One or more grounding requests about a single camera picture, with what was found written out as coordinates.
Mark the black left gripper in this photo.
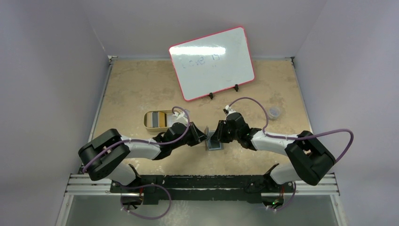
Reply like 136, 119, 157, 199
171, 122, 208, 150

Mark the grey leather card holder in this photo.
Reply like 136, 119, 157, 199
204, 127, 223, 151

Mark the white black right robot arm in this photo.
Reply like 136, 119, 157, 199
210, 113, 336, 192

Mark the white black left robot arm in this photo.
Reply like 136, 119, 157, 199
78, 122, 208, 193

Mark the silver VIP card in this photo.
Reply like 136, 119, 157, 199
166, 113, 179, 127

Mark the beige plastic tray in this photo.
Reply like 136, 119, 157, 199
143, 110, 175, 132

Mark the small clear plastic cup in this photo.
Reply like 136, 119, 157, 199
268, 106, 282, 120

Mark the red framed whiteboard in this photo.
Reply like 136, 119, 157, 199
169, 26, 255, 101

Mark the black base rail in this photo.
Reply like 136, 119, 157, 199
107, 166, 294, 206

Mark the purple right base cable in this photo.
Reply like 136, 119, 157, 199
266, 181, 297, 213

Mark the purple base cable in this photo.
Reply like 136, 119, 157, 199
266, 181, 297, 213
120, 184, 172, 220

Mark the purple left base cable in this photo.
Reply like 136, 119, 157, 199
120, 184, 172, 220

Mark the aluminium frame rail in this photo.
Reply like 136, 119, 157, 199
65, 174, 339, 197

